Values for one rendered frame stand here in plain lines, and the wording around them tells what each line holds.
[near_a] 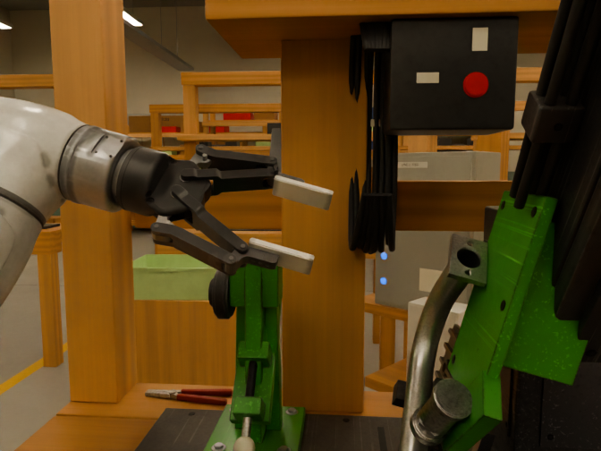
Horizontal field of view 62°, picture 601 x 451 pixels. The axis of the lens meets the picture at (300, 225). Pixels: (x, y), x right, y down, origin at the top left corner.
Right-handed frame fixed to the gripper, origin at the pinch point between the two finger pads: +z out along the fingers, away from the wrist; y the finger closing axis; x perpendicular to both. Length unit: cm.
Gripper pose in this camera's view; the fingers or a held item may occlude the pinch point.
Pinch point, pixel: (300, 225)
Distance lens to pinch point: 56.1
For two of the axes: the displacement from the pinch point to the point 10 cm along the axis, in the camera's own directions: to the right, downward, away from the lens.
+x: -1.2, 5.9, 8.0
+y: 2.5, -7.6, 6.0
